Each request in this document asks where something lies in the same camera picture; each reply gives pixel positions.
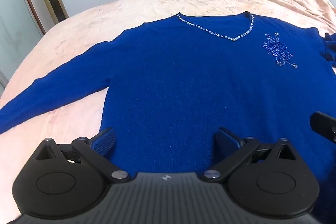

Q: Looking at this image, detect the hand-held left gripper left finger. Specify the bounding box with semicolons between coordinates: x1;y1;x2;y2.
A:
35;127;131;183

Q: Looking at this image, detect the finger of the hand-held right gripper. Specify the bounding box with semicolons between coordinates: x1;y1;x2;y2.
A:
310;111;336;145

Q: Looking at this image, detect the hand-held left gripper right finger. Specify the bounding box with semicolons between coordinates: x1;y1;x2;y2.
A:
203;126;298;183

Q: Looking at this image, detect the blue beaded sweater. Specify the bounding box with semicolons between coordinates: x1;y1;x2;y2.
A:
0;11;336;178

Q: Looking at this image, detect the pink bed sheet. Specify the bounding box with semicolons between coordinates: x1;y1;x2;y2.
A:
0;0;336;224

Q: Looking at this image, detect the frosted glass door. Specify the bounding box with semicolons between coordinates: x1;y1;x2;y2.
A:
0;0;46;88

